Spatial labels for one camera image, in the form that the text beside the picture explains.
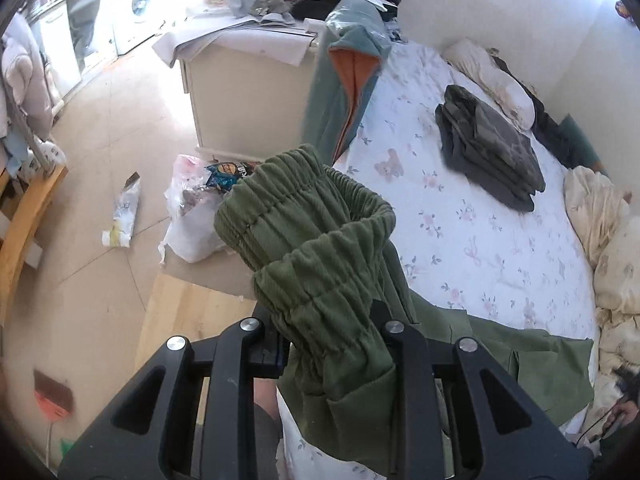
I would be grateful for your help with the cream cabinet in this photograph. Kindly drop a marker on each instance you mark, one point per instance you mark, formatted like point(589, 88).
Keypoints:
point(245, 95)

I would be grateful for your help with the white washing machine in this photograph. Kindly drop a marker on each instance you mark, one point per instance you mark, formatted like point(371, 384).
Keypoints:
point(135, 15)

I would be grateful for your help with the teal orange-lined jacket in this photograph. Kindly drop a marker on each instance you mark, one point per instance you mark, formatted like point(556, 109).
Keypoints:
point(345, 75)

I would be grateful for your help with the red dustpan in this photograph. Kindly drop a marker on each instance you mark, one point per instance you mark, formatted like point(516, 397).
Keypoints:
point(52, 395)

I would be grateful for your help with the white puffer jacket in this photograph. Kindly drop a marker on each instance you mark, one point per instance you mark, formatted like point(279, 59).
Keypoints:
point(25, 80)

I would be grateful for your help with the grey cloth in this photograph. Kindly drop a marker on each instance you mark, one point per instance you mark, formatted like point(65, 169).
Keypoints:
point(260, 5)

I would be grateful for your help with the cream pillow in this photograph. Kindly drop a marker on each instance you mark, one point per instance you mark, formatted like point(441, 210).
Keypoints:
point(492, 80)

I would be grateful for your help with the folded dark grey pants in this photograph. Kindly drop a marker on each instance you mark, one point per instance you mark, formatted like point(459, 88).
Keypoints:
point(492, 147)

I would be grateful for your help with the floral bed sheet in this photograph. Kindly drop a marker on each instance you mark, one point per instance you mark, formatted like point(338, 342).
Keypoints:
point(450, 220)

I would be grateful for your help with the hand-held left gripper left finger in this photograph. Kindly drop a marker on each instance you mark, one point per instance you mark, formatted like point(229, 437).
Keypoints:
point(270, 355)

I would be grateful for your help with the wooden chair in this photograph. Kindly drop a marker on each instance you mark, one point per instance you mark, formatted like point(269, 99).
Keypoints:
point(22, 230)

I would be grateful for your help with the cream floral duvet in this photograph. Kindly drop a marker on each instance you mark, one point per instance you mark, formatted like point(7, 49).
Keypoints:
point(607, 270)

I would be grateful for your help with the crumpled snack wrapper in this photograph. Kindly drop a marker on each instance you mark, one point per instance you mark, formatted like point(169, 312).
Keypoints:
point(122, 215)

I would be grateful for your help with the white plastic trash bag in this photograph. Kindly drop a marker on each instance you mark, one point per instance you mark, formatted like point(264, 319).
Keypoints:
point(192, 210)

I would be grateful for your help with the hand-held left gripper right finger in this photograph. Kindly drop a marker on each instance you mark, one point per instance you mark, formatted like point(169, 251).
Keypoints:
point(387, 340)

